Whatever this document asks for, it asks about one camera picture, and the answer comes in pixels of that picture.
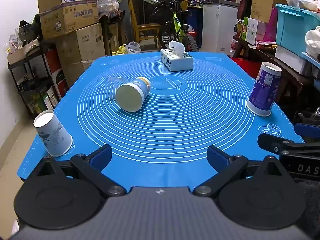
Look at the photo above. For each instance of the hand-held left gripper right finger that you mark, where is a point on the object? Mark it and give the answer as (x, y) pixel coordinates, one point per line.
(217, 157)

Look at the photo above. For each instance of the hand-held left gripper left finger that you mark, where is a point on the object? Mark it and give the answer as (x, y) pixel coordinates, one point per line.
(101, 156)

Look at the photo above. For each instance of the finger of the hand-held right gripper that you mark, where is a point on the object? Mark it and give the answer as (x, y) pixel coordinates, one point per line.
(306, 132)
(271, 142)

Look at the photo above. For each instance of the white-blue paper cup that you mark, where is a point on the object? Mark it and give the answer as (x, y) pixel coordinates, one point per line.
(132, 95)

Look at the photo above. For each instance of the purple paper cup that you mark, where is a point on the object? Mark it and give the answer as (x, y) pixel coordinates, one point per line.
(262, 92)

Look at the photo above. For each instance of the white and blue paper cup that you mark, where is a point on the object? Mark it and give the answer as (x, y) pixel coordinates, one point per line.
(53, 137)

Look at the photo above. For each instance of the clear plastic cup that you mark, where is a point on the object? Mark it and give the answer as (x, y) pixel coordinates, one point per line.
(113, 87)

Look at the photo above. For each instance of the blue silicone baking mat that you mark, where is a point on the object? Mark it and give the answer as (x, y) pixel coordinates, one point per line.
(175, 120)

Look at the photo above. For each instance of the white storage box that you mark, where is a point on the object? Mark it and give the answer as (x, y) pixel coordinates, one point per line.
(291, 60)

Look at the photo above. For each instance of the dark wooden side table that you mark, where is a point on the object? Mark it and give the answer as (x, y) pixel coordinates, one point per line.
(275, 62)

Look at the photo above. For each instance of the small cardboard box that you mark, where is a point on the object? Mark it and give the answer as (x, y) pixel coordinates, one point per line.
(76, 72)

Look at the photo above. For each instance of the white plastic bag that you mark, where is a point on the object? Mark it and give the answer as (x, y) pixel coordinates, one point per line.
(313, 41)

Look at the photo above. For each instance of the patterned tissue box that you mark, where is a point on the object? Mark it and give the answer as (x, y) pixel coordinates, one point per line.
(178, 61)

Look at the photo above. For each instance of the teal plastic storage box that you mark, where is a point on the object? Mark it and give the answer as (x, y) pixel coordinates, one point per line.
(291, 27)

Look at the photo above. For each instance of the black metal shelf rack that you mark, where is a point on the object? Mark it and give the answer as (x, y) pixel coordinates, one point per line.
(27, 80)

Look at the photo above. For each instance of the yellow plastic toy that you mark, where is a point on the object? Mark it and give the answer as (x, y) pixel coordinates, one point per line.
(119, 50)

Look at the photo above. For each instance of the pink bag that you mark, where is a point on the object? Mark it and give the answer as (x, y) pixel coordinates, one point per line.
(270, 27)

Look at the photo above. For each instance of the large plain cardboard box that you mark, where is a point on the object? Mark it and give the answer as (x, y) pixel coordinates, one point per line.
(82, 45)

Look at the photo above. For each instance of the green and white carton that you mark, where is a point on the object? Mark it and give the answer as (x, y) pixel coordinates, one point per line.
(251, 31)

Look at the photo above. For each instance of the crumpled clear plastic bag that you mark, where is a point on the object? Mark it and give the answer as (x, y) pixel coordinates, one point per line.
(133, 47)

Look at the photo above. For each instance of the white chest freezer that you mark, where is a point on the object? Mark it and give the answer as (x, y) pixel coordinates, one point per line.
(218, 27)

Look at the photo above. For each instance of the wooden chair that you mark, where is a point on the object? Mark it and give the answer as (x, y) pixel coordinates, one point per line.
(146, 28)

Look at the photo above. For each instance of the black and green bicycle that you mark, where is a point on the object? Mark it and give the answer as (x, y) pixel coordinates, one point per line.
(178, 26)

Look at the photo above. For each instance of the tall brown cardboard box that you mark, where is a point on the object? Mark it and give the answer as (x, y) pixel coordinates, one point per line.
(265, 0)

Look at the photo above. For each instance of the open printed cardboard box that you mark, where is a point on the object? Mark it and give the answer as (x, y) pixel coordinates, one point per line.
(67, 17)

